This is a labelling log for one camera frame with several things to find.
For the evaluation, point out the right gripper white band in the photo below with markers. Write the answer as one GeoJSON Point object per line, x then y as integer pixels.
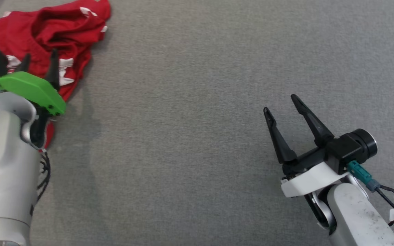
{"type": "Point", "coordinates": [311, 179]}

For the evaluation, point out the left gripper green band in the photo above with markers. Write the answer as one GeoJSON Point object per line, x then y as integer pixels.
{"type": "Point", "coordinates": [29, 87]}

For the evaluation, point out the red basketball jersey white trim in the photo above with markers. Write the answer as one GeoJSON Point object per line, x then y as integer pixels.
{"type": "Point", "coordinates": [63, 27]}

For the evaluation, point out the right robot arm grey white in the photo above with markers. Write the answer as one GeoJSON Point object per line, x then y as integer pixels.
{"type": "Point", "coordinates": [352, 215]}

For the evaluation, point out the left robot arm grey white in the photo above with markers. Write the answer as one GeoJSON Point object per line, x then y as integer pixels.
{"type": "Point", "coordinates": [2, 164]}

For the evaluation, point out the grey fabric sofa seat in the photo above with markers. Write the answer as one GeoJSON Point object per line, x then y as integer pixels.
{"type": "Point", "coordinates": [197, 119]}

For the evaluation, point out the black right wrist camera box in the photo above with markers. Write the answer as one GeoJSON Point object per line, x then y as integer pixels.
{"type": "Point", "coordinates": [342, 150]}

